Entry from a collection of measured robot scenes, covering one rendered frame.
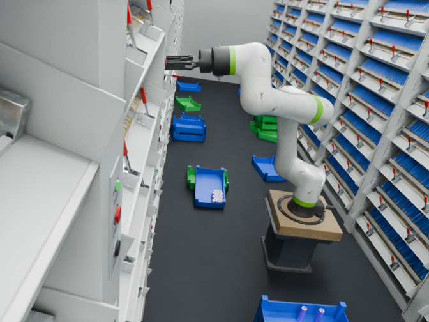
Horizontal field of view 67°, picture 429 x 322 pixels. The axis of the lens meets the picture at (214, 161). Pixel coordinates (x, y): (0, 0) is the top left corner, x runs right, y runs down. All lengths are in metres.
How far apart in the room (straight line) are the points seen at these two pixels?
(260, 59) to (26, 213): 0.95
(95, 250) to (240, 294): 1.46
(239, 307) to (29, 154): 1.51
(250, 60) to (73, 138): 0.88
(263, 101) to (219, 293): 1.01
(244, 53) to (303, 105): 0.32
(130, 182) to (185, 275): 1.22
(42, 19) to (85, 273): 0.20
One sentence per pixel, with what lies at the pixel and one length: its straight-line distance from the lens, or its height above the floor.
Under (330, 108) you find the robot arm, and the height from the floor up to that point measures 0.94.
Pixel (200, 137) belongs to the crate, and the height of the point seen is 0.04.
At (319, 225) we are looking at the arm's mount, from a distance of 1.74.
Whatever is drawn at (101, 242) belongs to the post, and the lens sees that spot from 0.29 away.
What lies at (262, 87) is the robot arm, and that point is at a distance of 1.05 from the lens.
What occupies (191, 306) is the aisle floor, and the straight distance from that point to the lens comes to 1.63.
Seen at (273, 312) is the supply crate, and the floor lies 0.32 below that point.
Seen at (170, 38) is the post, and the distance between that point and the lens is 1.62.
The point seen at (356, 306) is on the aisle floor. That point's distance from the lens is 1.93.
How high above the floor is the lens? 1.29
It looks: 28 degrees down
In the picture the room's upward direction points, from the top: 10 degrees clockwise
